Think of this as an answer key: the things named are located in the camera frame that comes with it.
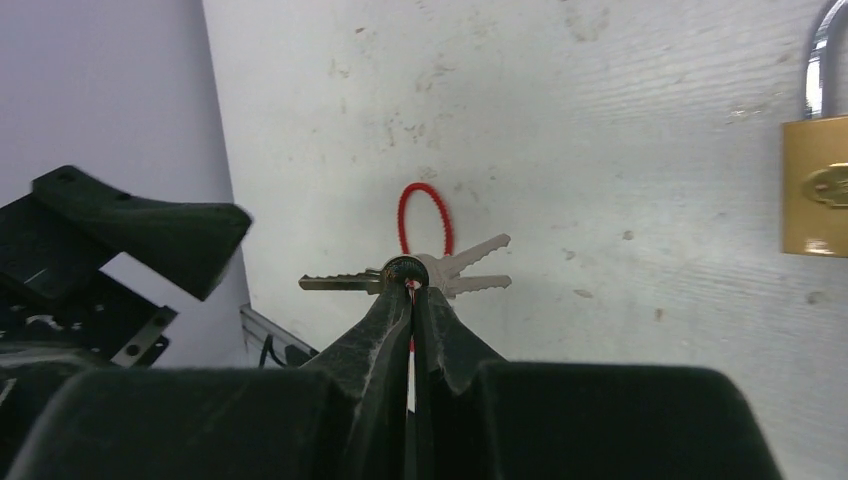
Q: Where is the aluminium table edge rail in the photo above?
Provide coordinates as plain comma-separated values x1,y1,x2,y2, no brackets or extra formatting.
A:
239,304,319,368

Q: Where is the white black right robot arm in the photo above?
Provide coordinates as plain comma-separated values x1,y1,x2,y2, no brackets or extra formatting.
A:
1,165,780,479

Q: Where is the brass padlock with key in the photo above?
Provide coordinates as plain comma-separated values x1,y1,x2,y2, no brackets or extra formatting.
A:
781,1,847,258

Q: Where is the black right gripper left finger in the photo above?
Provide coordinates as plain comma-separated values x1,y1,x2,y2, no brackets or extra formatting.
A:
7,285,412,479

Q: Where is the red cable padlock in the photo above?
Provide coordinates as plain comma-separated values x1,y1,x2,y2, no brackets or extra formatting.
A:
395,181,455,255

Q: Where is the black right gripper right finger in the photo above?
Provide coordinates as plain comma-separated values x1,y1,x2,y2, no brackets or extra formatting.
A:
412,288,781,479

